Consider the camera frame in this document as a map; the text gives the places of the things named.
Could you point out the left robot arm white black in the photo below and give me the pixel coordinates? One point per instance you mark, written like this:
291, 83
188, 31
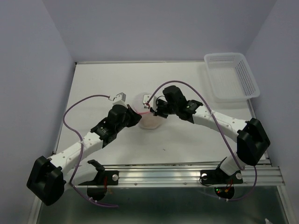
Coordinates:
47, 177

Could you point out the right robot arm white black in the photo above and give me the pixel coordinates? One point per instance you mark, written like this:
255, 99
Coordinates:
249, 135

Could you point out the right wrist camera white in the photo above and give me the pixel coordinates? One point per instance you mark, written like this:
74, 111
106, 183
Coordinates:
149, 103

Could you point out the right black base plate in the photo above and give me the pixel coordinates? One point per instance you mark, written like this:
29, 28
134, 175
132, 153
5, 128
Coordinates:
226, 182

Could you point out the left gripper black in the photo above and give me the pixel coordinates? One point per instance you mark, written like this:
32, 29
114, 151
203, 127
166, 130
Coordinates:
134, 117

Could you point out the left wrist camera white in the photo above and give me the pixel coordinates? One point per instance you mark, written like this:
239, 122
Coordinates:
119, 99

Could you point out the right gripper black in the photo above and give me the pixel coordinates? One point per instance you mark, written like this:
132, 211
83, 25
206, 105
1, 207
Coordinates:
156, 110

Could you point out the pink-trimmed mesh laundry bag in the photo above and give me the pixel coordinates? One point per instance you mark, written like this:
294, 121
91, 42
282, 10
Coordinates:
148, 120

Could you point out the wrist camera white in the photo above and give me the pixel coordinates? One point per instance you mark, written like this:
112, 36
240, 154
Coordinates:
149, 103
119, 99

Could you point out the white plastic perforated basket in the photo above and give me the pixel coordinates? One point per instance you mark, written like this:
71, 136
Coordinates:
230, 77

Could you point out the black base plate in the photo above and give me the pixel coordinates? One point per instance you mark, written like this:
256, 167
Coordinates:
97, 188
226, 182

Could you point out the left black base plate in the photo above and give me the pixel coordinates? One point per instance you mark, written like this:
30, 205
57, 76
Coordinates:
97, 188

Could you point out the aluminium rail frame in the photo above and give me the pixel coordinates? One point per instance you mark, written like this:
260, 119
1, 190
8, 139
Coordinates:
159, 169

